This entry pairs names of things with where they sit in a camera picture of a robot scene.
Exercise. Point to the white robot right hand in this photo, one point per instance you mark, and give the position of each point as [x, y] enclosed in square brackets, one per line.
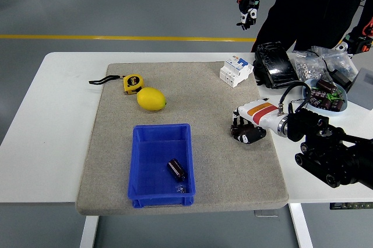
[259, 112]

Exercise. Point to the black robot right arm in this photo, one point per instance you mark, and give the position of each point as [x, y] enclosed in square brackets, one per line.
[309, 122]

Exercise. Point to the grey box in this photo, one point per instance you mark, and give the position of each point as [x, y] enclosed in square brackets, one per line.
[361, 90]

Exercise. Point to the blue plastic box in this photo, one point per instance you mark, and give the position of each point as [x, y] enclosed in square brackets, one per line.
[151, 157]

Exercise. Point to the white circuit breaker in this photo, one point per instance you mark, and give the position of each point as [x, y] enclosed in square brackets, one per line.
[233, 73]

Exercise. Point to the black glossy case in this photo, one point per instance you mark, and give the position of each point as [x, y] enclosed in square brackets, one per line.
[277, 64]

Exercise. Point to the light blue bowl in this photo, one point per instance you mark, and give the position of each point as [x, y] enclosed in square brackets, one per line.
[306, 90]

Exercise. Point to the clear bag of metal nuts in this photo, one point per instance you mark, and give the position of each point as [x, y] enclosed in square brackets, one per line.
[306, 68]

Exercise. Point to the grey-brown mat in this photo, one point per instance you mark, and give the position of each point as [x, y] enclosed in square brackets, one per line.
[233, 172]

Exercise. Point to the green connector pieces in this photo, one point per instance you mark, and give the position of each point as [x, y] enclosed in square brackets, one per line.
[332, 97]

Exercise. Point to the black power adapter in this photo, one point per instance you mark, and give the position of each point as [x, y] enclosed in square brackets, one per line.
[342, 78]

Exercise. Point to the clear bag of small parts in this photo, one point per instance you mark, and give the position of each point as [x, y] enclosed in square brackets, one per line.
[335, 61]

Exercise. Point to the yellow lemon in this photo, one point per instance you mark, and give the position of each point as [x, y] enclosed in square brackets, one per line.
[151, 99]

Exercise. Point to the small metal part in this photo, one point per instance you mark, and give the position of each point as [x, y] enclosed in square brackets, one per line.
[182, 188]

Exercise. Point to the person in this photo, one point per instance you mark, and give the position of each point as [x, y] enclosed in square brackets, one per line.
[306, 3]

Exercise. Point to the white table leg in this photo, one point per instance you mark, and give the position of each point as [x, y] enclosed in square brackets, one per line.
[88, 230]
[301, 227]

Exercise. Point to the yellow tape measure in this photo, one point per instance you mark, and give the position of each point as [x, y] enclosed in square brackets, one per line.
[132, 83]

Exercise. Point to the metal bracket under table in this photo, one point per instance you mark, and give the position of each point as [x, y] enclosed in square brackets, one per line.
[265, 213]

